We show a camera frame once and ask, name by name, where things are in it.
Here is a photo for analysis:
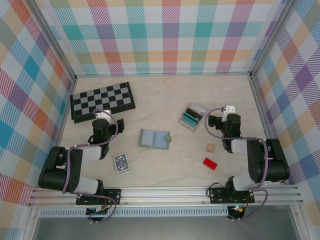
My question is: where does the black credit card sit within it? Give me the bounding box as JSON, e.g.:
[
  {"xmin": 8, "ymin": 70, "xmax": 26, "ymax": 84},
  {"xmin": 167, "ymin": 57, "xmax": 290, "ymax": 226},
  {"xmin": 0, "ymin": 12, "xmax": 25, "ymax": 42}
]
[{"xmin": 187, "ymin": 107, "xmax": 202, "ymax": 119}]

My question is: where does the teal credit card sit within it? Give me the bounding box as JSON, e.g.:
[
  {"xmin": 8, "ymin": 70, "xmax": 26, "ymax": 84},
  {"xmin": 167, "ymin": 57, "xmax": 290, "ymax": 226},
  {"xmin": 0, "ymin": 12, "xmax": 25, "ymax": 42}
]
[{"xmin": 182, "ymin": 112, "xmax": 200, "ymax": 126}]

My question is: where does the clear acrylic card box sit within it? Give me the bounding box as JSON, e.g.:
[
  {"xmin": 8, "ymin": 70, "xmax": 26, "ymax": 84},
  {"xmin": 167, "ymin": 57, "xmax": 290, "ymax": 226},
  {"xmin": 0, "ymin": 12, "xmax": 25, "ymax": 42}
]
[{"xmin": 177, "ymin": 102, "xmax": 207, "ymax": 132}]

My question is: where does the blue playing card deck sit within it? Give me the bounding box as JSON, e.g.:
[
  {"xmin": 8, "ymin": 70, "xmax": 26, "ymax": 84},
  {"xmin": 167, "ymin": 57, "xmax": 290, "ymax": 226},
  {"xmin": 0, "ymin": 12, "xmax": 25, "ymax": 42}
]
[{"xmin": 112, "ymin": 152, "xmax": 132, "ymax": 174}]

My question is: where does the black grey chessboard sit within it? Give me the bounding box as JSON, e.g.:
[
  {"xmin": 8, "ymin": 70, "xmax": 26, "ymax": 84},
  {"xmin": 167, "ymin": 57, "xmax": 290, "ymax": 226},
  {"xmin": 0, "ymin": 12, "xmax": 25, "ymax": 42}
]
[{"xmin": 69, "ymin": 81, "xmax": 137, "ymax": 125}]

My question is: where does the red plastic block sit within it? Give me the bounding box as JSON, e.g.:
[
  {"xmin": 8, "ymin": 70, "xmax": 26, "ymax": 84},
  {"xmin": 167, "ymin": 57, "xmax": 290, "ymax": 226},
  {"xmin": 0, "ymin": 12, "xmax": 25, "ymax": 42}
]
[{"xmin": 202, "ymin": 157, "xmax": 218, "ymax": 172}]

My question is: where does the small circuit board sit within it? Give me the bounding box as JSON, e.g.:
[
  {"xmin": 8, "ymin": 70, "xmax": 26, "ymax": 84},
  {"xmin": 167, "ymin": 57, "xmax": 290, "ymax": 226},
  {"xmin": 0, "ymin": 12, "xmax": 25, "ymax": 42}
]
[
  {"xmin": 228, "ymin": 204, "xmax": 245, "ymax": 215},
  {"xmin": 85, "ymin": 205, "xmax": 111, "ymax": 217}
]

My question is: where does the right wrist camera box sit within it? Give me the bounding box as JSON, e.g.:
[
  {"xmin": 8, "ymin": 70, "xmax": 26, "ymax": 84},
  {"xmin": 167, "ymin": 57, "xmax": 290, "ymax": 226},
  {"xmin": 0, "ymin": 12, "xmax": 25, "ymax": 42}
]
[{"xmin": 223, "ymin": 105, "xmax": 237, "ymax": 123}]

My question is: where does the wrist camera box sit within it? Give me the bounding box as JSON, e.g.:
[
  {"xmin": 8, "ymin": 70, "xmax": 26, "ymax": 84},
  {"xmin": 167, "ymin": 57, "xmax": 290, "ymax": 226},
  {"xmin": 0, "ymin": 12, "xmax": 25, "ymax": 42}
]
[
  {"xmin": 223, "ymin": 105, "xmax": 237, "ymax": 123},
  {"xmin": 95, "ymin": 108, "xmax": 113, "ymax": 121}
]

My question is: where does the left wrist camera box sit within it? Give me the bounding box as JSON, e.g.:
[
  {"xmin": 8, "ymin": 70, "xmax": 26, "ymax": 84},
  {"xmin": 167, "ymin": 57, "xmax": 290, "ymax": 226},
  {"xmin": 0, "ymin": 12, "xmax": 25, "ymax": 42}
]
[{"xmin": 95, "ymin": 108, "xmax": 113, "ymax": 121}]

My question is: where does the aluminium frame floor rail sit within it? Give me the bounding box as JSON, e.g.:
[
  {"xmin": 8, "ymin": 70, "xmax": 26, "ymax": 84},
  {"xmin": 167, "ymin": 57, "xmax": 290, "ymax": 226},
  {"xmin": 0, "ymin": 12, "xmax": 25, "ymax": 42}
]
[
  {"xmin": 249, "ymin": 75, "xmax": 286, "ymax": 185},
  {"xmin": 74, "ymin": 71, "xmax": 253, "ymax": 78}
]

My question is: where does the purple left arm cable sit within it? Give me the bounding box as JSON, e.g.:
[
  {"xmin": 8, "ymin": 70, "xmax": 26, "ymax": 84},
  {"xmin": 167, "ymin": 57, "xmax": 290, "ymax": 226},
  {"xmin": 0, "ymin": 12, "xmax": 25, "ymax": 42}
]
[{"xmin": 60, "ymin": 108, "xmax": 119, "ymax": 225}]

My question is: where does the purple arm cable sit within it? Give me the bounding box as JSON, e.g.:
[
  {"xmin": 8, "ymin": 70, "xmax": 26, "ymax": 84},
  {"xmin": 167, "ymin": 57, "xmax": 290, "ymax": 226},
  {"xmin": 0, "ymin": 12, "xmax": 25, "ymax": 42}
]
[
  {"xmin": 60, "ymin": 108, "xmax": 119, "ymax": 225},
  {"xmin": 204, "ymin": 107, "xmax": 269, "ymax": 223}
]

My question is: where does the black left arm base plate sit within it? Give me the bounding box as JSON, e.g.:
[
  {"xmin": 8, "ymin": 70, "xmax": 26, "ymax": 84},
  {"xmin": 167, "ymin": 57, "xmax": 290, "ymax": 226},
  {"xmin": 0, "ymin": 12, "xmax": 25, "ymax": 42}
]
[{"xmin": 75, "ymin": 188, "xmax": 122, "ymax": 206}]

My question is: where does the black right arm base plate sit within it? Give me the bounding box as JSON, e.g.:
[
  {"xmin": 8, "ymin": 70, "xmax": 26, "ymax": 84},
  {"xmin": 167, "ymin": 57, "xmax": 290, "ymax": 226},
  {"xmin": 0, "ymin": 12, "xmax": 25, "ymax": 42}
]
[{"xmin": 207, "ymin": 186, "xmax": 256, "ymax": 205}]

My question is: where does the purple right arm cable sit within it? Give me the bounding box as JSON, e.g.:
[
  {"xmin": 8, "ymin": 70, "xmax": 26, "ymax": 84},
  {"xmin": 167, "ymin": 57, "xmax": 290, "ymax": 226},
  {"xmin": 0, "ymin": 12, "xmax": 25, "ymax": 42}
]
[{"xmin": 204, "ymin": 107, "xmax": 269, "ymax": 223}]

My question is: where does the aluminium mounting rail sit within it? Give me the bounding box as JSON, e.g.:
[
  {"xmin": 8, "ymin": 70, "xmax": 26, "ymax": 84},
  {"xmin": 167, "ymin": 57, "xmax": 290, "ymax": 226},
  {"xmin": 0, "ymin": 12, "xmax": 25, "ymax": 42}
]
[{"xmin": 27, "ymin": 184, "xmax": 305, "ymax": 208}]

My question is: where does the slotted grey cable duct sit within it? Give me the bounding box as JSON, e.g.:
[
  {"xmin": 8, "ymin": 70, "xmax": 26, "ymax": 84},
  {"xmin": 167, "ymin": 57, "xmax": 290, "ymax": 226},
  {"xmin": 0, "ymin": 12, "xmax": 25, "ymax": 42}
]
[{"xmin": 39, "ymin": 208, "xmax": 230, "ymax": 218}]

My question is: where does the aluminium frame post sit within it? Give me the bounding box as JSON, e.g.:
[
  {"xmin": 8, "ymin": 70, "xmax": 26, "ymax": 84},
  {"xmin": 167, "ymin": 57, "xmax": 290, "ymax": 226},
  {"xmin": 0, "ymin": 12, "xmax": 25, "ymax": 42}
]
[
  {"xmin": 31, "ymin": 0, "xmax": 77, "ymax": 80},
  {"xmin": 249, "ymin": 0, "xmax": 300, "ymax": 78}
]

